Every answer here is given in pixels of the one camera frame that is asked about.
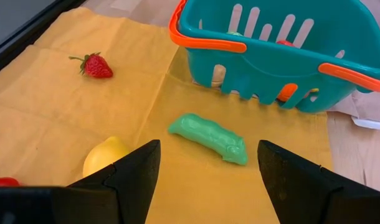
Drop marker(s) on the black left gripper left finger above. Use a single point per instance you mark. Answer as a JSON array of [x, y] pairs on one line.
[[127, 186]]

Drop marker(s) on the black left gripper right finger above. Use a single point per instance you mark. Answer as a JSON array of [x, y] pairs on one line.
[[302, 193]]

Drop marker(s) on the yellow toy lemon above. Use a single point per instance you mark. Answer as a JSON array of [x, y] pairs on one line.
[[102, 155]]

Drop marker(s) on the green toy pea pod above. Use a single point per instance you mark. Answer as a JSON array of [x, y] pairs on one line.
[[208, 135]]

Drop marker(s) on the orange toy pumpkin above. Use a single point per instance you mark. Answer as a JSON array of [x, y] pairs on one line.
[[286, 92]]

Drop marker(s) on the yellow toy corn cob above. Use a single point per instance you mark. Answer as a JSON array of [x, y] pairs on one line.
[[314, 90]]

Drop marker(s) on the red toy strawberry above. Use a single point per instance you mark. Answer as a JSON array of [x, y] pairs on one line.
[[98, 68]]

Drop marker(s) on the red toy tomato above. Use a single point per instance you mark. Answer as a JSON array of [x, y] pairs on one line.
[[4, 182]]

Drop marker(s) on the red textured toy berry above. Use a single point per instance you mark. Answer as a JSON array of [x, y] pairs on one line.
[[285, 43]]

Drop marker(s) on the green toy cabbage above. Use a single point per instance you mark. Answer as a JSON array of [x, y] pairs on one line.
[[234, 33]]

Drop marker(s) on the yellow cloth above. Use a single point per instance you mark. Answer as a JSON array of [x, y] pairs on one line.
[[68, 118]]

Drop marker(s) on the small white cloth tag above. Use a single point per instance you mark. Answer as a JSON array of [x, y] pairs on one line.
[[367, 123]]

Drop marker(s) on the teal basket orange rim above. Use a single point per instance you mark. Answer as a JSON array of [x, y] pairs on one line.
[[271, 62]]

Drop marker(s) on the black table frame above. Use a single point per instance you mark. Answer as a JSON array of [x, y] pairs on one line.
[[21, 40]]

